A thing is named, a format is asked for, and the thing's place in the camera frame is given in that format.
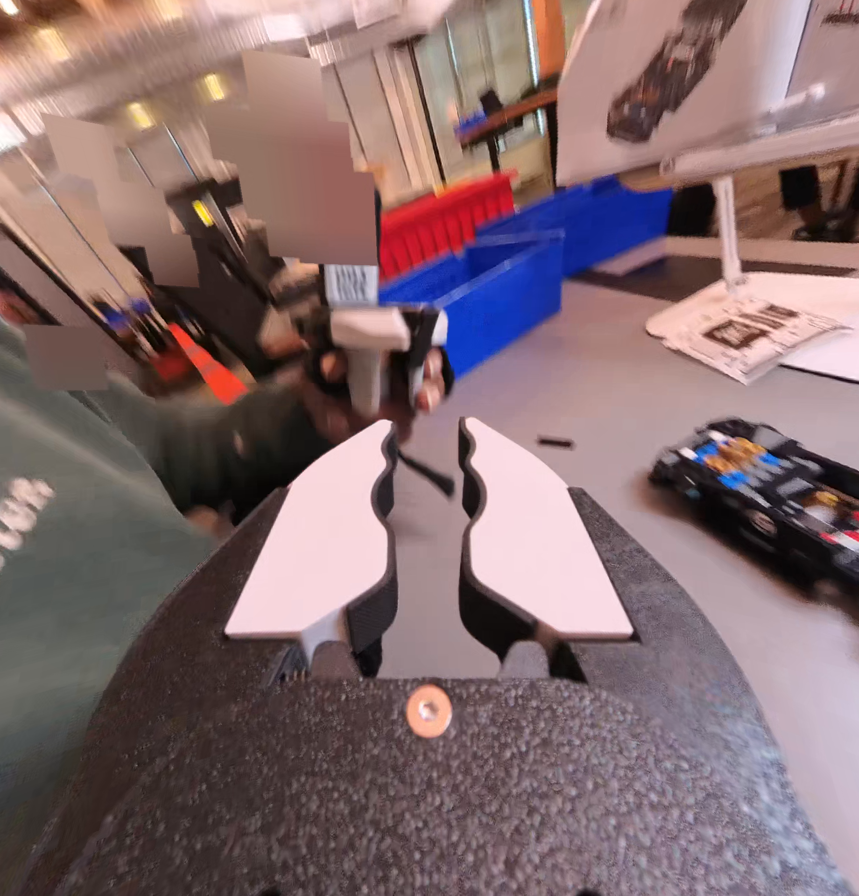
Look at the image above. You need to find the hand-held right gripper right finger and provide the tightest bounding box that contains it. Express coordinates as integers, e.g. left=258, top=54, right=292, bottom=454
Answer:
left=458, top=418, right=635, bottom=673

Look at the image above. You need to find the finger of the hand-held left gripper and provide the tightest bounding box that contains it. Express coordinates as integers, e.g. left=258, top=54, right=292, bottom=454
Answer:
left=405, top=346, right=436, bottom=411
left=347, top=349, right=387, bottom=420

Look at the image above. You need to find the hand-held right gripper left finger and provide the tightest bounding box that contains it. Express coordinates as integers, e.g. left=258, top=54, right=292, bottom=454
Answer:
left=224, top=418, right=400, bottom=673

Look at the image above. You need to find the blue plastic bin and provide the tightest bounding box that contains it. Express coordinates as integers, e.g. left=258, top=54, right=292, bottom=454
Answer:
left=381, top=231, right=566, bottom=379
left=507, top=182, right=676, bottom=277

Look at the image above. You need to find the lego car model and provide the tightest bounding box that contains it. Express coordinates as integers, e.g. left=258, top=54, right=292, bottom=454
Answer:
left=648, top=418, right=859, bottom=617

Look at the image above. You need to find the lego instruction booklet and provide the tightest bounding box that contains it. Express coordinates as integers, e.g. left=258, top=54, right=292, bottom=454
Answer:
left=556, top=0, right=859, bottom=187

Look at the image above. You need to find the lego sticker sheet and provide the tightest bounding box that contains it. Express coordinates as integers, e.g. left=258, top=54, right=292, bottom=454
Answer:
left=664, top=294, right=848, bottom=383

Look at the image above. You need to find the orange traffic cone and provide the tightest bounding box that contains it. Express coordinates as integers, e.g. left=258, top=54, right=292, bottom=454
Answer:
left=164, top=322, right=251, bottom=407

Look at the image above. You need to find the black monitor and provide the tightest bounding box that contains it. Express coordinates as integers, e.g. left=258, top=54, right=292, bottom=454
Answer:
left=161, top=171, right=283, bottom=330

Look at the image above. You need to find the red plastic bin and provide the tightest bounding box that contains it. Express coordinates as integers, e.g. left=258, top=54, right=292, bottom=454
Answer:
left=378, top=173, right=519, bottom=281

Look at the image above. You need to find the person's green garment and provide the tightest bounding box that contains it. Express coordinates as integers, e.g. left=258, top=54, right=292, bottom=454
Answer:
left=0, top=301, right=248, bottom=896

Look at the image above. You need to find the white stand rod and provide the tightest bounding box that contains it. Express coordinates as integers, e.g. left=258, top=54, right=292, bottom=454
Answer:
left=713, top=175, right=750, bottom=292

